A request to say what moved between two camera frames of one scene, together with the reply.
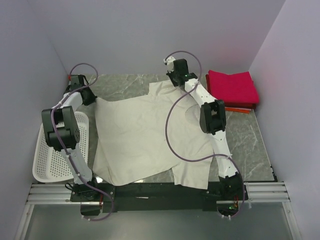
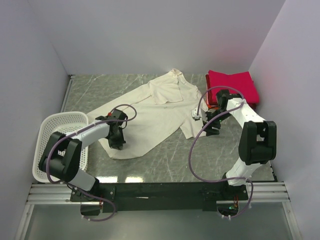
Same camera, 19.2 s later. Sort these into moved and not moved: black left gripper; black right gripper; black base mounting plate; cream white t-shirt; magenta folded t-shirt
Moved: cream white t-shirt; black left gripper; black right gripper
Not moved: black base mounting plate; magenta folded t-shirt
